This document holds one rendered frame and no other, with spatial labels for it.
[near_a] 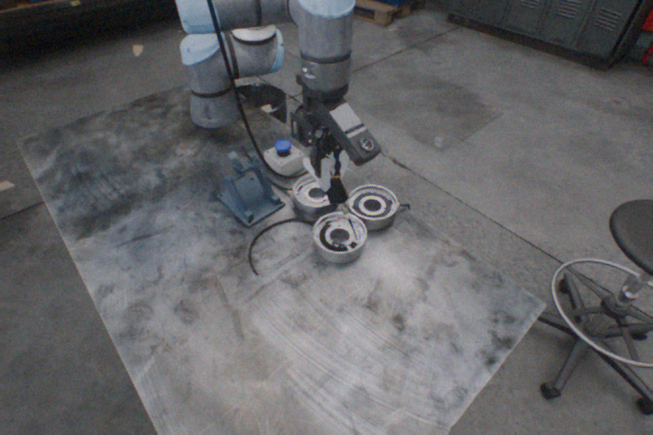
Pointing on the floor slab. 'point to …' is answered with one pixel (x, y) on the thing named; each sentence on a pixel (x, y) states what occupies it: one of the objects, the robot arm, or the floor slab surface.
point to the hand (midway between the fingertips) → (333, 184)
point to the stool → (632, 227)
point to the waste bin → (262, 94)
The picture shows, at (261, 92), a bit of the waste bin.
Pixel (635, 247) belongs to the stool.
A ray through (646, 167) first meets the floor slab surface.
